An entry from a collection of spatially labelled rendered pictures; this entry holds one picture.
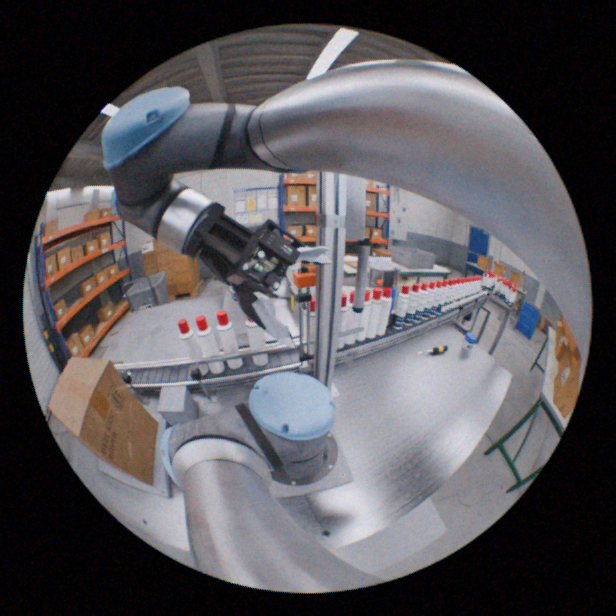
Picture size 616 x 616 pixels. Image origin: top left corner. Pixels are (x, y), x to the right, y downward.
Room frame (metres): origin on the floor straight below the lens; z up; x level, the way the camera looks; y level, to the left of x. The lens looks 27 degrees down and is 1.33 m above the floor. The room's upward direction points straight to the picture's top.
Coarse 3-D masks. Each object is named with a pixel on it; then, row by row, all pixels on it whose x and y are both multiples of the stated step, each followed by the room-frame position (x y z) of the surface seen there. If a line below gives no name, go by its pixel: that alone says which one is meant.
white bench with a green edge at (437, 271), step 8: (344, 264) 2.12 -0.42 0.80; (392, 264) 2.28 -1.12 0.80; (344, 272) 1.86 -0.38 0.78; (352, 272) 1.80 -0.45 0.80; (368, 272) 1.83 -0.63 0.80; (400, 272) 1.94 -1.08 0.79; (408, 272) 1.98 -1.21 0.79; (416, 272) 2.01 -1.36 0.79; (424, 272) 2.05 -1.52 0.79; (432, 272) 2.09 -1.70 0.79; (440, 272) 2.14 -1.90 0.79; (448, 272) 2.20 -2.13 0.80
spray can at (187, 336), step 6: (180, 324) 0.37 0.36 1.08; (186, 324) 0.38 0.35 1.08; (180, 330) 0.37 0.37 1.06; (186, 330) 0.38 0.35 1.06; (192, 330) 0.40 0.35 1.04; (180, 336) 0.36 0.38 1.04; (186, 336) 0.37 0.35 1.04; (192, 336) 0.38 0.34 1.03; (186, 342) 0.36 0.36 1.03; (192, 342) 0.37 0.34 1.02; (186, 348) 0.36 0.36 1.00; (192, 348) 0.37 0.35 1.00; (198, 348) 0.39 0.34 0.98; (192, 354) 0.36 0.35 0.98; (198, 354) 0.38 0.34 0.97; (204, 366) 0.38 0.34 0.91; (204, 372) 0.37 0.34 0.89
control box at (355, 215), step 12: (348, 180) 0.38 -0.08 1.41; (360, 180) 0.37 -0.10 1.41; (348, 192) 0.38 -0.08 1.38; (360, 192) 0.37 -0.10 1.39; (348, 204) 0.38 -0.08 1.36; (360, 204) 0.37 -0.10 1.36; (348, 216) 0.38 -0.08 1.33; (360, 216) 0.37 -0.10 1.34; (348, 228) 0.38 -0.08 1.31; (360, 228) 0.37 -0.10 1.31; (360, 240) 0.37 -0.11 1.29
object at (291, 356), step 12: (420, 324) 0.69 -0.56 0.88; (384, 336) 0.60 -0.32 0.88; (348, 348) 0.54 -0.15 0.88; (252, 360) 0.47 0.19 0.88; (276, 360) 0.47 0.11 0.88; (288, 360) 0.47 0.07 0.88; (120, 372) 0.26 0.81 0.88; (132, 372) 0.29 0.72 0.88; (144, 372) 0.31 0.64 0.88; (156, 372) 0.33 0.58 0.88; (168, 372) 0.35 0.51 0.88; (180, 372) 0.36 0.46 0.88; (228, 372) 0.40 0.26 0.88; (240, 372) 0.40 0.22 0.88; (132, 384) 0.23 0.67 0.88
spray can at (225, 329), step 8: (224, 312) 0.44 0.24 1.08; (224, 320) 0.43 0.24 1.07; (224, 328) 0.42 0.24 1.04; (232, 328) 0.44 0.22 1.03; (224, 336) 0.41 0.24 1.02; (232, 336) 0.43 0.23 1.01; (224, 344) 0.41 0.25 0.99; (232, 344) 0.42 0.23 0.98; (224, 352) 0.42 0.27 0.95; (232, 352) 0.42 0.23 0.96; (232, 360) 0.41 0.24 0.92; (240, 360) 0.43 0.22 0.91; (232, 368) 0.41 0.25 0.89
